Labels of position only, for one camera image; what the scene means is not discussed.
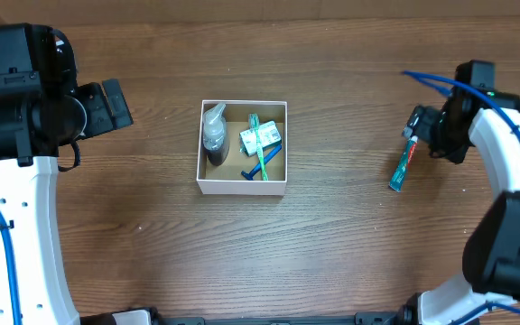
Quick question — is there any green toothbrush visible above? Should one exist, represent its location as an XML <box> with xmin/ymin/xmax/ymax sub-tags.
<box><xmin>248</xmin><ymin>114</ymin><xmax>269</xmax><ymax>181</ymax></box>

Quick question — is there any clear pump bottle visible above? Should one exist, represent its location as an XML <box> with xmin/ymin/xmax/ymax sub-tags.
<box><xmin>202</xmin><ymin>103</ymin><xmax>229</xmax><ymax>166</ymax></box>

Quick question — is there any blue disposable razor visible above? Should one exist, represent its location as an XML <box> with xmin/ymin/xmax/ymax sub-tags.
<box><xmin>240</xmin><ymin>144</ymin><xmax>283</xmax><ymax>181</ymax></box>

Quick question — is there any teal toothpaste tube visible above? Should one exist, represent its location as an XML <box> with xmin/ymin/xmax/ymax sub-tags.
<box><xmin>389</xmin><ymin>135</ymin><xmax>418</xmax><ymax>192</ymax></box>

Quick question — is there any green white soap box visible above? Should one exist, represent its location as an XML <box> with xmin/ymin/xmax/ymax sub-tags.
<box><xmin>239</xmin><ymin>121</ymin><xmax>282</xmax><ymax>156</ymax></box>

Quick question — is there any white cardboard box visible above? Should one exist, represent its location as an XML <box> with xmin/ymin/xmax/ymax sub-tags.
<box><xmin>196</xmin><ymin>99</ymin><xmax>288</xmax><ymax>196</ymax></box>

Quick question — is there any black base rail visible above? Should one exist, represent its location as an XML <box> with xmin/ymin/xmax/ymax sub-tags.
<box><xmin>153</xmin><ymin>311</ymin><xmax>396</xmax><ymax>325</ymax></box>

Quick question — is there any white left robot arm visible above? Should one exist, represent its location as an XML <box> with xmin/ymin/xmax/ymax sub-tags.
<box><xmin>0</xmin><ymin>79</ymin><xmax>160</xmax><ymax>324</ymax></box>

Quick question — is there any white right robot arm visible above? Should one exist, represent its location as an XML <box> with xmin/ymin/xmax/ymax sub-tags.
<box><xmin>392</xmin><ymin>92</ymin><xmax>520</xmax><ymax>324</ymax></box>

